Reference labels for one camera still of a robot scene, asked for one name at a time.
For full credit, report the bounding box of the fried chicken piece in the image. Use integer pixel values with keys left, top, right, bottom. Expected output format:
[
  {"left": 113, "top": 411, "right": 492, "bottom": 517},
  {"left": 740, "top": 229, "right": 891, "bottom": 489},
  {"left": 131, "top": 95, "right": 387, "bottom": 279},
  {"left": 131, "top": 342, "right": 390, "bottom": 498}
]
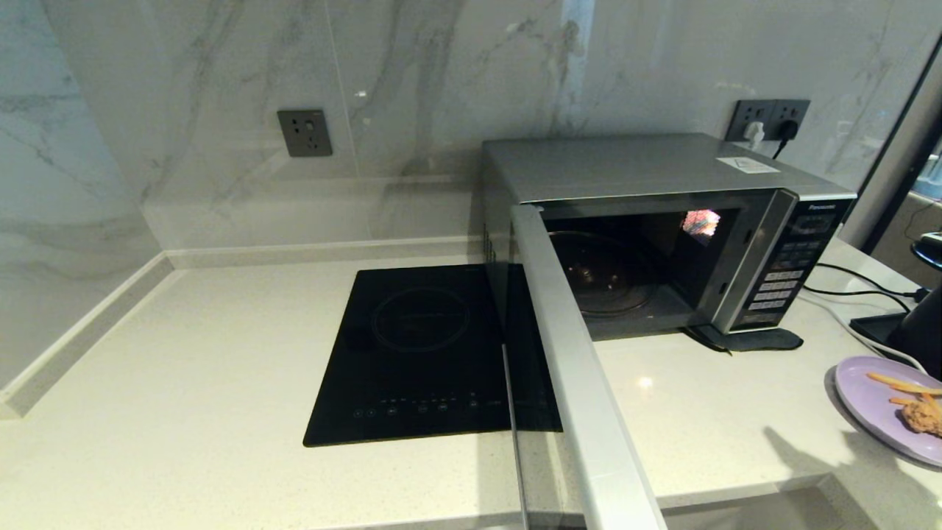
[{"left": 902, "top": 401, "right": 942, "bottom": 439}]

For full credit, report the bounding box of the silver Panasonic microwave oven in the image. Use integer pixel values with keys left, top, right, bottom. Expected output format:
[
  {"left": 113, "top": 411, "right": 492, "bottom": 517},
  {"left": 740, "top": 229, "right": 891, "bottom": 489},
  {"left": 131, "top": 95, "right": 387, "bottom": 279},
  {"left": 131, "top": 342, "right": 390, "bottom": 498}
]
[{"left": 482, "top": 134, "right": 858, "bottom": 343}]

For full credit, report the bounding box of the purple plate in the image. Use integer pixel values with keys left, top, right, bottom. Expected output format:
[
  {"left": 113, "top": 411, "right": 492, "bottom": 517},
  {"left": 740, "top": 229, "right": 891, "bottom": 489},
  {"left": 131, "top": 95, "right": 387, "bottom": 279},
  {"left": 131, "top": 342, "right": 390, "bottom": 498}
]
[{"left": 834, "top": 356, "right": 942, "bottom": 468}]

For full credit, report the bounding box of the black power cable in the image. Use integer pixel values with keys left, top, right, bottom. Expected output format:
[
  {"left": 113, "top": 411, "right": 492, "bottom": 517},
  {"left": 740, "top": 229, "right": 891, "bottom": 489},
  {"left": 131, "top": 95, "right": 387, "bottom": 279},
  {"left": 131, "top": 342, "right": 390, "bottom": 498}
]
[
  {"left": 801, "top": 286, "right": 911, "bottom": 313},
  {"left": 813, "top": 263, "right": 928, "bottom": 300}
]

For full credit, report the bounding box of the grey double wall socket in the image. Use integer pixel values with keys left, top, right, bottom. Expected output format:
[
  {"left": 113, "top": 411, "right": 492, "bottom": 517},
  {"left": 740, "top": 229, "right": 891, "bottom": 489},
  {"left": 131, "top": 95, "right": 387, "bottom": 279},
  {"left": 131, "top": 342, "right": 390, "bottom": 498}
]
[{"left": 725, "top": 99, "right": 810, "bottom": 143}]

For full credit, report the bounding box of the glass microwave turntable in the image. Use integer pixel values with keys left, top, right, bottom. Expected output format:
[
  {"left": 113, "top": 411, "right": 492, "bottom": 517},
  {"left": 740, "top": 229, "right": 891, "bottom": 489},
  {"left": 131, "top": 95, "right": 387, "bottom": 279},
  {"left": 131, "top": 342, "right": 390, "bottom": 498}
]
[{"left": 548, "top": 230, "right": 659, "bottom": 318}]

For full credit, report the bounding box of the beige armchair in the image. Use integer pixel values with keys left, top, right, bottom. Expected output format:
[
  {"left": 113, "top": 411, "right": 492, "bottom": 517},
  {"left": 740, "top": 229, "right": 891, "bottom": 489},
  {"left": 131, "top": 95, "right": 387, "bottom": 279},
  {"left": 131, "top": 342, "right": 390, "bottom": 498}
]
[{"left": 872, "top": 193, "right": 942, "bottom": 288}]

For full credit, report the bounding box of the black induction cooktop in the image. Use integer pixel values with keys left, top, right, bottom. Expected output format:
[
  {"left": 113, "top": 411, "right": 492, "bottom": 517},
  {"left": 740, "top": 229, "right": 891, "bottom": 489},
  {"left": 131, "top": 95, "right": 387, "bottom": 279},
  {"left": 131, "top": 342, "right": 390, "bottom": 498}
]
[{"left": 303, "top": 265, "right": 525, "bottom": 448}]

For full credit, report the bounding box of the white power cable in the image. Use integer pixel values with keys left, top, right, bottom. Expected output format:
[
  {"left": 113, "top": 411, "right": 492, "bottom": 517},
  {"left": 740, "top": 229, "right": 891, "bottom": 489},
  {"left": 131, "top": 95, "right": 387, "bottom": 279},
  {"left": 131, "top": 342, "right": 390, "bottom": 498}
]
[{"left": 796, "top": 291, "right": 929, "bottom": 374}]

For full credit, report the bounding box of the black power plug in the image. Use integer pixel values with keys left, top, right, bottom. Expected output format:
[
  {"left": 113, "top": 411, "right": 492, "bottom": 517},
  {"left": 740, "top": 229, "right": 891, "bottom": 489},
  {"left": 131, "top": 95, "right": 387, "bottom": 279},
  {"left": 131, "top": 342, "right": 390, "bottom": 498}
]
[{"left": 771, "top": 120, "right": 800, "bottom": 160}]

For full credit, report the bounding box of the grey single wall socket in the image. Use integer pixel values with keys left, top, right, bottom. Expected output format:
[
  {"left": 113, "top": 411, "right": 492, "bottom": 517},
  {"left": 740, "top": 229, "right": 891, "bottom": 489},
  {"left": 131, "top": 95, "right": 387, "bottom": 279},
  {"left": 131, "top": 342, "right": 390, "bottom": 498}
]
[{"left": 277, "top": 110, "right": 333, "bottom": 158}]

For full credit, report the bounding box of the white warning sticker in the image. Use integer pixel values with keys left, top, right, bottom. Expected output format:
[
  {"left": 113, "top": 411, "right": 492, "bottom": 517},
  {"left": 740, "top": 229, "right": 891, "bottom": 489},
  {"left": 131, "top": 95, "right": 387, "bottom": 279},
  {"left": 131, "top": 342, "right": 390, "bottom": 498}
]
[{"left": 718, "top": 157, "right": 779, "bottom": 175}]

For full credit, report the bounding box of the black rubber pad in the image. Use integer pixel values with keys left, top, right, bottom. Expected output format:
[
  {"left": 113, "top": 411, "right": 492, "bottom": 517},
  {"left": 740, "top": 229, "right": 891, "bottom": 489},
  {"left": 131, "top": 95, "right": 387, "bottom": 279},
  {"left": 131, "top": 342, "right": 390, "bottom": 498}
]
[{"left": 684, "top": 324, "right": 804, "bottom": 354}]

